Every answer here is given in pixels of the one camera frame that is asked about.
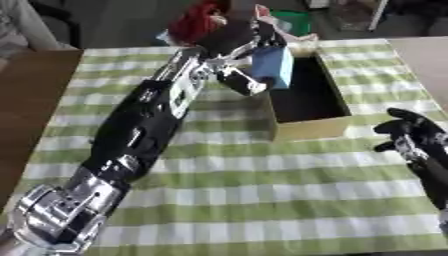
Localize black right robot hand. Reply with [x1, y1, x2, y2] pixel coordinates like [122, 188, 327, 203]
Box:
[371, 107, 448, 212]

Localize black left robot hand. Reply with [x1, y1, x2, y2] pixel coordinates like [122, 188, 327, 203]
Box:
[196, 19, 289, 98]

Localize blue rectangular block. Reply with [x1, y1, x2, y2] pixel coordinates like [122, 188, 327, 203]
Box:
[250, 45, 296, 90]

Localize tan cardboard box, dark inside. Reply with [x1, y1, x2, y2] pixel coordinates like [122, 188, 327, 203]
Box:
[264, 41, 354, 142]

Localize red soft toy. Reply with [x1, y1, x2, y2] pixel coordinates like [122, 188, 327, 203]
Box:
[166, 0, 233, 47]

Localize green container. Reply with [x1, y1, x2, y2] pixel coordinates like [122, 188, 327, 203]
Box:
[269, 9, 315, 37]

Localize white pole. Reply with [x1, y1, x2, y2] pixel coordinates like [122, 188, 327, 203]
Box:
[365, 0, 391, 33]

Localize black chair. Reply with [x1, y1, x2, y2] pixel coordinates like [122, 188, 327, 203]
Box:
[26, 0, 84, 49]

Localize person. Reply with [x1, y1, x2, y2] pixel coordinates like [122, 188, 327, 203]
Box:
[0, 0, 79, 69]

